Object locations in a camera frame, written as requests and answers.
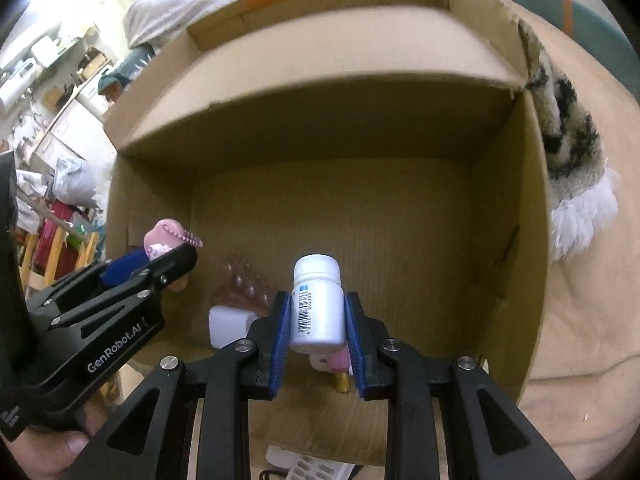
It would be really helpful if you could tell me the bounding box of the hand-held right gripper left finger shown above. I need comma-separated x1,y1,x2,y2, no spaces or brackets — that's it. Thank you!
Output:
62,290,293,480

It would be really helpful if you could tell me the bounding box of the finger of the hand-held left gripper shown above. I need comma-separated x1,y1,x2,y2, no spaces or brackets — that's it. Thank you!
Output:
52,242,198,328
30,247,151,313

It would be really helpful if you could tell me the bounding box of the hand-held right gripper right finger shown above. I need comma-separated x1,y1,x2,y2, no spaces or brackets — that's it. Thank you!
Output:
345,291,576,480

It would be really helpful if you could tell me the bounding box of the pink sanitizer bottle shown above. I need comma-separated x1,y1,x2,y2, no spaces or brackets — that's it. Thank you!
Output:
325,347,353,393

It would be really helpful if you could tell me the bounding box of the pink toy figure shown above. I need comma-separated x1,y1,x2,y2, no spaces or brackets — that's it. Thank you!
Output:
144,217,205,292

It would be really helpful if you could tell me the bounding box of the white pill bottle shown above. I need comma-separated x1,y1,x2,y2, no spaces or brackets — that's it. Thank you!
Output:
289,254,347,353

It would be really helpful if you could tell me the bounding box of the white charger adapter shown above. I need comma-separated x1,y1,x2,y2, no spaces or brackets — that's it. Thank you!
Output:
207,305,258,348

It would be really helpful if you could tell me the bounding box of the clear brown plastic bottle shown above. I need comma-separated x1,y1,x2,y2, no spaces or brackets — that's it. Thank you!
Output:
212,252,273,313

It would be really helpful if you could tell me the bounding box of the white air conditioner remote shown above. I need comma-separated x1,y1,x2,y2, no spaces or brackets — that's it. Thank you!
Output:
265,445,356,480

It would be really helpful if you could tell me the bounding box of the brown cardboard box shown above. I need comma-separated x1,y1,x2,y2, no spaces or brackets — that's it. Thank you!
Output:
102,0,556,453

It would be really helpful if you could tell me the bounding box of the person's left hand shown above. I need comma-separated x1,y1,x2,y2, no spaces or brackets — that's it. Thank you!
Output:
0,397,108,480

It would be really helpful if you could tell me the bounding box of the wooden rack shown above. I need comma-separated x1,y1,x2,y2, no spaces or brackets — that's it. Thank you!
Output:
20,200,101,291

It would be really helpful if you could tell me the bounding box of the grey plastic bag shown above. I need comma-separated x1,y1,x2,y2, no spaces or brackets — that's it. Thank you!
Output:
52,156,108,208

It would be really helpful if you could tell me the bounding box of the white kitchen base cabinet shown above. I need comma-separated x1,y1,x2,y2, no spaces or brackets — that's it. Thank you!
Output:
30,97,108,171

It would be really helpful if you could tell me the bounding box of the teal pillow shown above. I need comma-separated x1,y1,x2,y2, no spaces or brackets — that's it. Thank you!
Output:
97,42,156,101

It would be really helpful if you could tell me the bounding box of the white water heater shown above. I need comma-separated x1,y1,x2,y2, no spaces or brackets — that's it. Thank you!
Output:
0,57,38,111

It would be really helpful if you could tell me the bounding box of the white duvet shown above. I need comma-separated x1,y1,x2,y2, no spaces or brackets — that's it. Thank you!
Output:
122,0,501,51

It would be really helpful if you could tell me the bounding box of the fuzzy patterned blanket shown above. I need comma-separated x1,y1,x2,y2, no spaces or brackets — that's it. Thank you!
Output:
517,17,621,263

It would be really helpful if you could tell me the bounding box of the teal cushion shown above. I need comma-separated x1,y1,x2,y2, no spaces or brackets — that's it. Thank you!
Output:
510,0,633,68

